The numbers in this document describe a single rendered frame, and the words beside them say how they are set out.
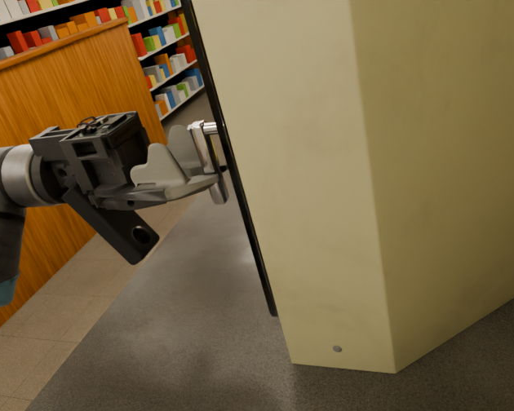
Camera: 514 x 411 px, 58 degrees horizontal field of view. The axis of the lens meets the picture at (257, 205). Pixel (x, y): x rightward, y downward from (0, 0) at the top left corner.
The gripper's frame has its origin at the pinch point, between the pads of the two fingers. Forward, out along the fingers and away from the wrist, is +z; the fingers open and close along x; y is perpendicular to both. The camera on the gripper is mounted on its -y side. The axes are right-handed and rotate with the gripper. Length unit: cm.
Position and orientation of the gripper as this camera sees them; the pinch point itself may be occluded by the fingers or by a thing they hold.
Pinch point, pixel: (213, 178)
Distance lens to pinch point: 47.6
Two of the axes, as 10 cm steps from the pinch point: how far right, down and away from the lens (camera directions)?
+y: -2.3, -8.5, -4.7
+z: 9.2, -0.4, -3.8
